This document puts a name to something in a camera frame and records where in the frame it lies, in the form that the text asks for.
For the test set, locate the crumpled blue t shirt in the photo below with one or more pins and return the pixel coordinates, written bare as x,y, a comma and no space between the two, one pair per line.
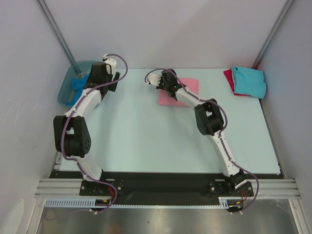
77,86

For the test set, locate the folded red t shirt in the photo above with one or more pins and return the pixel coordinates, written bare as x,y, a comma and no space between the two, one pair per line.
229,78

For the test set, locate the left aluminium corner post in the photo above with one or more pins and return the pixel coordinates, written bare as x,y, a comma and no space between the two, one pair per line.
43,6

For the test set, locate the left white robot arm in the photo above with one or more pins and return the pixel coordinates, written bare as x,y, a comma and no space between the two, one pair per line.
72,137

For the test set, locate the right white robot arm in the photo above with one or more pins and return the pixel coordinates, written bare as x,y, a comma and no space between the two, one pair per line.
209,121

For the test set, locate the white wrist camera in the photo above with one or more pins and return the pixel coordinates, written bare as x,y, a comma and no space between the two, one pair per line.
153,79
110,64

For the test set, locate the aluminium corner post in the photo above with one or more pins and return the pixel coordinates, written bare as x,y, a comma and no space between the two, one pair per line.
43,6
273,32

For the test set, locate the aluminium front rail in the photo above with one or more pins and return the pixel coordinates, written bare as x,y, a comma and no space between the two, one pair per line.
266,188

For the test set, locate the pink t shirt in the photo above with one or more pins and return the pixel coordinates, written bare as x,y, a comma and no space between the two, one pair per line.
165,100

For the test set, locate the translucent blue plastic bin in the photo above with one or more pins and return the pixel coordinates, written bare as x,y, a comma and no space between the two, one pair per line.
77,70

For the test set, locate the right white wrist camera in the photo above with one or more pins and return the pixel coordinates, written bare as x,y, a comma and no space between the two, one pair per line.
153,79

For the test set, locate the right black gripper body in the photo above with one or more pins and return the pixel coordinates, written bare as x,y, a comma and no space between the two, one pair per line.
164,86

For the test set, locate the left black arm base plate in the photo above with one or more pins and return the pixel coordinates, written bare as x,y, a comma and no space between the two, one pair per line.
90,188

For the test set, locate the folded light blue t shirt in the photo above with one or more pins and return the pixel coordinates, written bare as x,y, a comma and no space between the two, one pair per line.
248,81

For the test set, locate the slotted cable duct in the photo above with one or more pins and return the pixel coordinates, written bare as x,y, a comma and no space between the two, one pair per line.
100,203

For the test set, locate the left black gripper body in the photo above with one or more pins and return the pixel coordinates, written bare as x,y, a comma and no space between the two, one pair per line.
108,78

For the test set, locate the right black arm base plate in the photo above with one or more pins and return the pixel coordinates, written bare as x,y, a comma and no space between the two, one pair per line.
224,188

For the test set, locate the right aluminium corner post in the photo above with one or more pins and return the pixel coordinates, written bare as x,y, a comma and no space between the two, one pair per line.
273,32

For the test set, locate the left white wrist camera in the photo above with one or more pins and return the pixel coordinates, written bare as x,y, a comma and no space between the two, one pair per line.
110,64

